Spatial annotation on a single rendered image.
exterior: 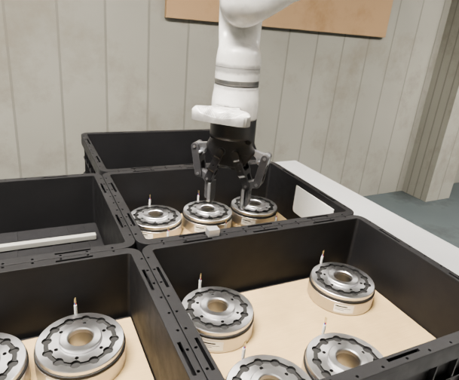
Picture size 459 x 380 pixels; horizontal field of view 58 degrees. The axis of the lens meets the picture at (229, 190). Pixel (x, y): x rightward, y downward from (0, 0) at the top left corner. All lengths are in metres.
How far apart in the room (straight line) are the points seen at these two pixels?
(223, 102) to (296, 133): 2.28
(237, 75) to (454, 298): 0.44
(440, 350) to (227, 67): 0.45
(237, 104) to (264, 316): 0.32
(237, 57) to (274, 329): 0.40
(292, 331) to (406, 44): 2.97
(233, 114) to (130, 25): 1.75
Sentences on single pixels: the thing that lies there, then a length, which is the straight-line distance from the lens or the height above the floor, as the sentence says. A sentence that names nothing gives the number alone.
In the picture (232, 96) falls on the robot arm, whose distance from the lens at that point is 0.65.
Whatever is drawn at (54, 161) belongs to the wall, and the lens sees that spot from 2.38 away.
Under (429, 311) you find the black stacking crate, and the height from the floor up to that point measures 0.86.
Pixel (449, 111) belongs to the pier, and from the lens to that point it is 3.62.
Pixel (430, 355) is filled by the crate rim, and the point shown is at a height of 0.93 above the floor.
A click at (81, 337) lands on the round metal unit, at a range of 0.58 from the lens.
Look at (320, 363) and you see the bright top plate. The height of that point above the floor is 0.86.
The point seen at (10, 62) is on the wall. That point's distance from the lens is 2.26.
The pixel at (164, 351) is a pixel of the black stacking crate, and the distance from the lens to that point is 0.48.
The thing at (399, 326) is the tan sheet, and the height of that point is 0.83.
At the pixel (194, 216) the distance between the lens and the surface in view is 0.84.
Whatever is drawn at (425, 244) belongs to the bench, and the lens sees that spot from 1.30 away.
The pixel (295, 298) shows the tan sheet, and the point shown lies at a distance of 0.70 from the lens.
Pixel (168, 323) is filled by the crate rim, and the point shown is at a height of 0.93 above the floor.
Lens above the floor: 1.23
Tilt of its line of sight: 22 degrees down
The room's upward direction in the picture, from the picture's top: 5 degrees clockwise
